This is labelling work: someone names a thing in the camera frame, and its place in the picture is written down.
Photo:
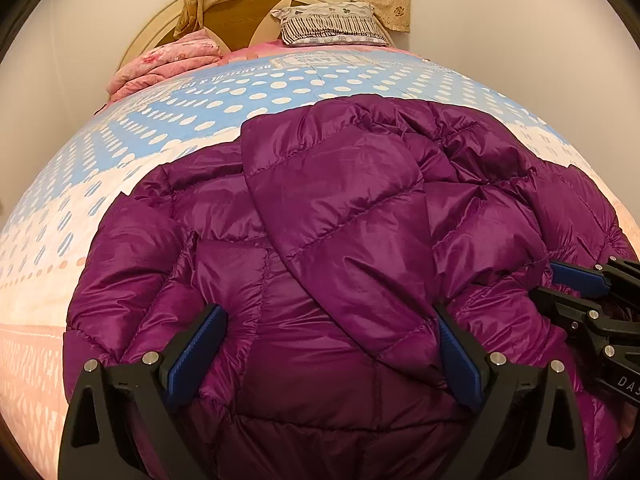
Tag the folded pink blanket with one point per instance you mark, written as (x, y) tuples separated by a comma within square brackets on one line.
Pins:
[(192, 51)]

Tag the purple hooded puffer jacket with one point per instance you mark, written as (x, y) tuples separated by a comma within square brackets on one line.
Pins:
[(330, 234)]

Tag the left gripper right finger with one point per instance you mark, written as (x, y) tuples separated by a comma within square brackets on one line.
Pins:
[(526, 419)]

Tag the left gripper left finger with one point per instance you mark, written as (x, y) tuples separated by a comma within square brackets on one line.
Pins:
[(97, 441)]

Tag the striped grey pillow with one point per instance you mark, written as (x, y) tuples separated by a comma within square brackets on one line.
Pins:
[(329, 24)]

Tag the polka dot duvet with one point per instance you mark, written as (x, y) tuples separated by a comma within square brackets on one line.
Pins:
[(46, 239)]

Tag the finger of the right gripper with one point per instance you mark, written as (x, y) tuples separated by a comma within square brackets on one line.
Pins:
[(588, 328), (617, 277)]

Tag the cream wooden headboard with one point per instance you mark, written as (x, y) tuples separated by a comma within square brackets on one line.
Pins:
[(233, 24)]

